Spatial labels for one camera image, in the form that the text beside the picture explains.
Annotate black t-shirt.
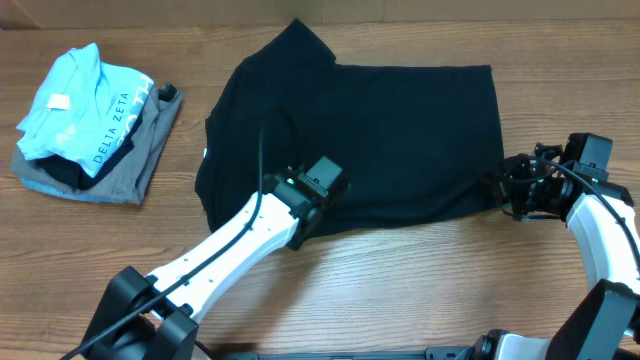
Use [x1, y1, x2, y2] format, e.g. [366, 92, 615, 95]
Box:
[195, 21, 504, 236]

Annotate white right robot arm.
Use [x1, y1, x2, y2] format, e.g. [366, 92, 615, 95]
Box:
[457, 133, 639, 360]

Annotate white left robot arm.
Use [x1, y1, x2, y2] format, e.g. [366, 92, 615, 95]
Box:
[71, 157, 348, 360]

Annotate folded grey shirt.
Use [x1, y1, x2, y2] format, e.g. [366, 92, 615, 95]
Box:
[11, 83, 182, 205]

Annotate folded light blue shirt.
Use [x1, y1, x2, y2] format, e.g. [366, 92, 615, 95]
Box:
[17, 43, 154, 178]

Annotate folded black shirt in stack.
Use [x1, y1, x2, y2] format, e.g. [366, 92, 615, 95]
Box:
[35, 115, 143, 190]

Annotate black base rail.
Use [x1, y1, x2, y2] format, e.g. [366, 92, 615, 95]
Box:
[192, 344, 473, 360]

